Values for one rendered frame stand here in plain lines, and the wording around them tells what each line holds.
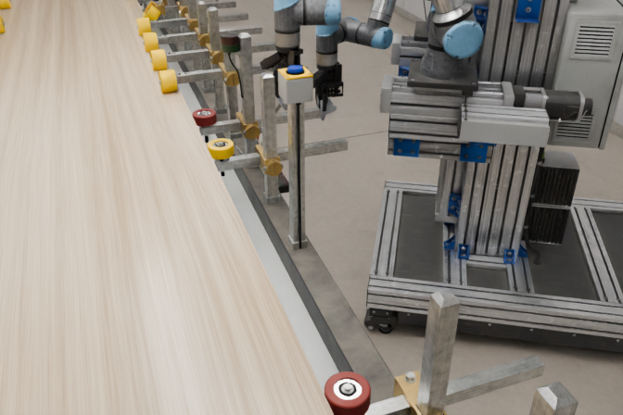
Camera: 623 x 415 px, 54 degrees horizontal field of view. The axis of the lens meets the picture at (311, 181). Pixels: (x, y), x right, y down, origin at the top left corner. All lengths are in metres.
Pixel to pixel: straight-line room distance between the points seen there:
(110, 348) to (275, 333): 0.31
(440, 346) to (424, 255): 1.57
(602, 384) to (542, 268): 0.47
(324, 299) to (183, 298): 0.42
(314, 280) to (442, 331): 0.68
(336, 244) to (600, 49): 1.47
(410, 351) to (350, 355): 1.03
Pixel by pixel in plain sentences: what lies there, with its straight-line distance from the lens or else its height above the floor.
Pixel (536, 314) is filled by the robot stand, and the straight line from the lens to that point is 2.44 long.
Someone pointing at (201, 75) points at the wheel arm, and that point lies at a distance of 2.33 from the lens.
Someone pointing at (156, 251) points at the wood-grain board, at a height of 0.90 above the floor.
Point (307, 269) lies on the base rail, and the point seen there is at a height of 0.70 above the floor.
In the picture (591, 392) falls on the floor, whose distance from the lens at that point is 2.52.
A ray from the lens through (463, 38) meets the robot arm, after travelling 1.88.
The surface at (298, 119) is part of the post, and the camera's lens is 1.56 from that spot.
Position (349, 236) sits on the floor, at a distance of 3.04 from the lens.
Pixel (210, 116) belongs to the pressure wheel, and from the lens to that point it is 2.09.
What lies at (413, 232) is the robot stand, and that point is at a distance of 2.73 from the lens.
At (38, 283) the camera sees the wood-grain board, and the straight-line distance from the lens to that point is 1.45.
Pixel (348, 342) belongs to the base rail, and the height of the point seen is 0.70.
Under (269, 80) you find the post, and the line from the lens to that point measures 1.79.
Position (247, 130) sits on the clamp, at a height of 0.86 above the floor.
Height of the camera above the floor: 1.74
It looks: 30 degrees down
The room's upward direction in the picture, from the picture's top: straight up
